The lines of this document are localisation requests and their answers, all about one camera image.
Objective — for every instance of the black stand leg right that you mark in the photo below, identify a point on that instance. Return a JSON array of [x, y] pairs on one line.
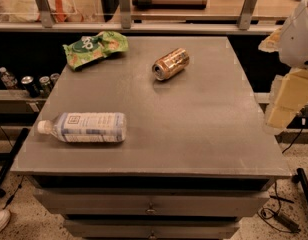
[[300, 177]]

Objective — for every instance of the grey drawer cabinet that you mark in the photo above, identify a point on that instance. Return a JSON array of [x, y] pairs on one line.
[[194, 162]]

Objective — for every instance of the small water bottle on shelf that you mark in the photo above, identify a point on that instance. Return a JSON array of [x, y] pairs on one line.
[[8, 79]]

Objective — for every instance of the metal bracket left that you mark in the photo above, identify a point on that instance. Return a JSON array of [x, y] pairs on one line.
[[46, 17]]

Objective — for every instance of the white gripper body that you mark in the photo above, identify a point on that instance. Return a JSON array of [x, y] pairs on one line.
[[298, 44]]

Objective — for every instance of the black stand leg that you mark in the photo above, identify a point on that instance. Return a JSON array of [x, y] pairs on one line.
[[300, 177], [7, 159]]

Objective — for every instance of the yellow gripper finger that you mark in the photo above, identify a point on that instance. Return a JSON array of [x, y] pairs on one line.
[[288, 95], [271, 43]]

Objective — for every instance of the black power adapter with cable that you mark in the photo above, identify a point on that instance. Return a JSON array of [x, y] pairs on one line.
[[267, 214]]

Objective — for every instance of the gold soda can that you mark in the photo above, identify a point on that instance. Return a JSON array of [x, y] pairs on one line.
[[171, 64]]

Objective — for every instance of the blue label plastic water bottle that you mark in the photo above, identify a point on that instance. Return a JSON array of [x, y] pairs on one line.
[[86, 127]]

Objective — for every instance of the metal bracket middle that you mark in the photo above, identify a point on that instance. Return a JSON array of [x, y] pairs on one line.
[[125, 13]]

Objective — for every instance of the white shoe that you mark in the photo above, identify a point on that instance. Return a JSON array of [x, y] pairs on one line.
[[4, 218]]

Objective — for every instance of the dark can on shelf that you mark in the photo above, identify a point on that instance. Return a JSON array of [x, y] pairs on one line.
[[29, 84]]

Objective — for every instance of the metal bracket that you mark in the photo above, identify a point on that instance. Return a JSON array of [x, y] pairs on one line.
[[125, 13], [46, 17], [245, 17]]

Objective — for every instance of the black stand leg left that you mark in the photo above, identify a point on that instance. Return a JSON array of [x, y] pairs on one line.
[[7, 159]]

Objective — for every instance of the metal bracket right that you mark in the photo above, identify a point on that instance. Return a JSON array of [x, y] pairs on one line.
[[245, 17]]

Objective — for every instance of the green chip bag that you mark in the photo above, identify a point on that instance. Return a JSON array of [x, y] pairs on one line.
[[91, 48]]

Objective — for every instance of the green can on shelf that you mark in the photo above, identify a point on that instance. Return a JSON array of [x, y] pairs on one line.
[[46, 85]]

